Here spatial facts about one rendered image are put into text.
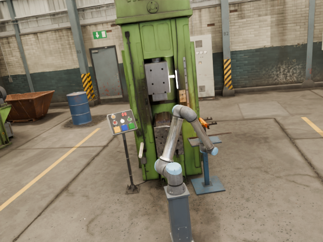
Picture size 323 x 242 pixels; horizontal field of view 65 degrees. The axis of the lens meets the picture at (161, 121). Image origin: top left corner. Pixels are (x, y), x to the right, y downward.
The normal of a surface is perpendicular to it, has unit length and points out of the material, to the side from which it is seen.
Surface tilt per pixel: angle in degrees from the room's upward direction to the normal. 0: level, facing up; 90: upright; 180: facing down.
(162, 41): 90
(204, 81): 90
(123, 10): 90
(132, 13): 90
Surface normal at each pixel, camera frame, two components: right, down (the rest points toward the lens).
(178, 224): 0.16, 0.27
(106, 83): -0.18, 0.31
